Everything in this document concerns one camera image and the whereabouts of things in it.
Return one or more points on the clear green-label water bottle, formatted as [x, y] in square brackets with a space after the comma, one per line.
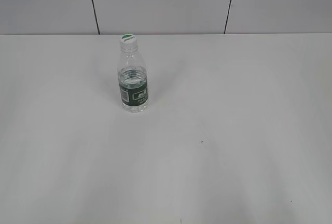
[132, 79]

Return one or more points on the white green bottle cap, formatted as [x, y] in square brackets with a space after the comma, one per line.
[128, 41]

